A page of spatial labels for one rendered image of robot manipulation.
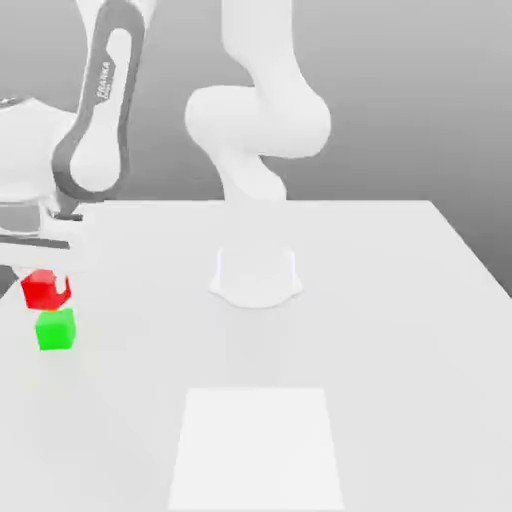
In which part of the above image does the small red cube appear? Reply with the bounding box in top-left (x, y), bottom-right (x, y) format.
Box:
top-left (20, 268), bottom-right (72, 312)

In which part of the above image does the small green cube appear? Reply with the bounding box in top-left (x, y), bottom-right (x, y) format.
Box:
top-left (34, 307), bottom-right (76, 352)

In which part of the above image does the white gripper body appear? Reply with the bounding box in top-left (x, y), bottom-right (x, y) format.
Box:
top-left (0, 228), bottom-right (90, 274)

